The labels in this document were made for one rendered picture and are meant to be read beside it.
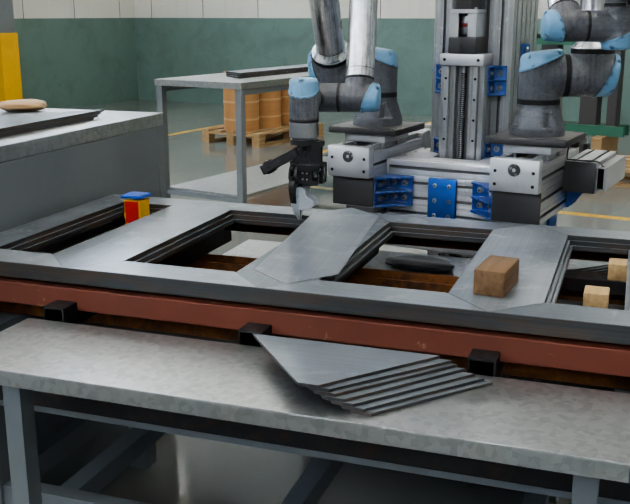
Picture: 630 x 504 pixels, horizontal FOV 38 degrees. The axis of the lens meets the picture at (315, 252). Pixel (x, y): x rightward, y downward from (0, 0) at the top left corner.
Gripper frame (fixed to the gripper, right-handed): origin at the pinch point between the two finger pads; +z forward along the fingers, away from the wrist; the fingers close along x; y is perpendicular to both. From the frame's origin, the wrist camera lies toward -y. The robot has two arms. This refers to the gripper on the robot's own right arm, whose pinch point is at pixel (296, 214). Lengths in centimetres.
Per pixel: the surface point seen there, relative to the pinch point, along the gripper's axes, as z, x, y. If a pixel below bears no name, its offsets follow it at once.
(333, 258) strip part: 0.7, -36.4, 22.1
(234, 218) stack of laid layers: 2.9, 2.2, -18.9
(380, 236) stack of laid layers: 2.0, -8.2, 25.0
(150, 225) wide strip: 0.8, -21.0, -31.6
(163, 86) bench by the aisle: -4, 322, -213
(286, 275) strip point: 1, -52, 17
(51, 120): -21, 4, -76
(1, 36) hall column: -21, 798, -706
